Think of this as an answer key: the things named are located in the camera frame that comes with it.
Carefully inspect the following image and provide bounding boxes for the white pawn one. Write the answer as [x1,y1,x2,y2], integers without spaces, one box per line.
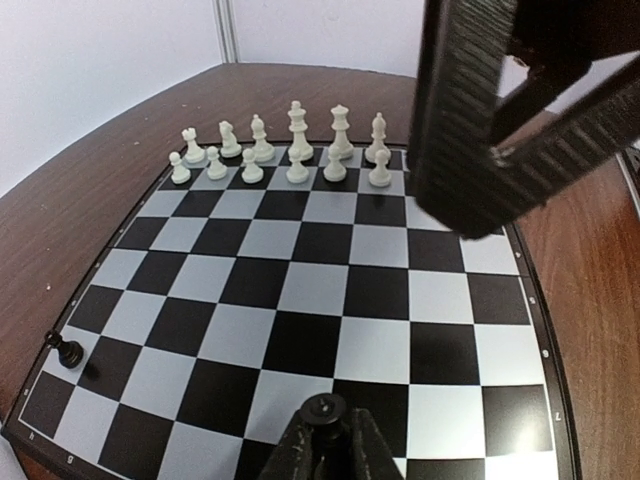
[168,151,191,185]

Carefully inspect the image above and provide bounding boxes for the white pawn three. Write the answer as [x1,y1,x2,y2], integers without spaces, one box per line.
[241,148,264,184]

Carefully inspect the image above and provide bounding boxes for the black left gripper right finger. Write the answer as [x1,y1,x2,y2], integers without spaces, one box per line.
[348,408,404,480]

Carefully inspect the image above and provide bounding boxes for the white pawn two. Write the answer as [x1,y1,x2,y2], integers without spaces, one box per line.
[206,146,228,181]

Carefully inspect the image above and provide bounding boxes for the white bishop near side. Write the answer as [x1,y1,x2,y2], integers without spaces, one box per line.
[364,112,391,163]

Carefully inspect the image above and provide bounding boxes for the white knight far side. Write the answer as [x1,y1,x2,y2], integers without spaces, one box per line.
[219,120,242,158]

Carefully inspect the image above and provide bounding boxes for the black pawn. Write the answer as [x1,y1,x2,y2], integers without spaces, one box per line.
[45,330,84,369]

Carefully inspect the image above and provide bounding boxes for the black and grey chessboard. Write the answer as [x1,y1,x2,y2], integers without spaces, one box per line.
[3,146,580,479]

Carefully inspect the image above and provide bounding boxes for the white king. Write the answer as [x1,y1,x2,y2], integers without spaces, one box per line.
[287,100,314,161]

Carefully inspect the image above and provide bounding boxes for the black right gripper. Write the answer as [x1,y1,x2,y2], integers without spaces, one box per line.
[408,1,639,239]

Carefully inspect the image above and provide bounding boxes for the white pawn four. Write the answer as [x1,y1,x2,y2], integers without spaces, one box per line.
[286,147,309,184]

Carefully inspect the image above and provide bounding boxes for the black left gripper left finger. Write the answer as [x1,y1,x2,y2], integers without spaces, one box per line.
[257,408,325,480]

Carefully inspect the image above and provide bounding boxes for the white bishop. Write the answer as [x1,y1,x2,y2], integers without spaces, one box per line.
[364,112,391,163]
[250,114,275,163]

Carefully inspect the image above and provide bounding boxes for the white bishop far side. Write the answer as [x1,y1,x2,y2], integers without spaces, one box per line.
[250,114,275,163]

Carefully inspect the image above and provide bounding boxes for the left aluminium frame post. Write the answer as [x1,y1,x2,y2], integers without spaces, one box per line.
[212,0,240,63]

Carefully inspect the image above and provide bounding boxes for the white pawn five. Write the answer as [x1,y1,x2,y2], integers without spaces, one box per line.
[323,145,346,183]

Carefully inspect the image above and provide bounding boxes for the white pawn six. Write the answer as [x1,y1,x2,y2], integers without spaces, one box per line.
[368,149,392,188]

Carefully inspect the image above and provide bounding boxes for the white rook far corner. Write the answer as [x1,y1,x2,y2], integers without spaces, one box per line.
[181,127,206,164]

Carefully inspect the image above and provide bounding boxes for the black piece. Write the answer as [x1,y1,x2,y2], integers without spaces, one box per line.
[299,393,347,442]

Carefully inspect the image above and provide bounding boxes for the white queen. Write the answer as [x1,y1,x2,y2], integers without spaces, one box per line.
[331,104,354,160]

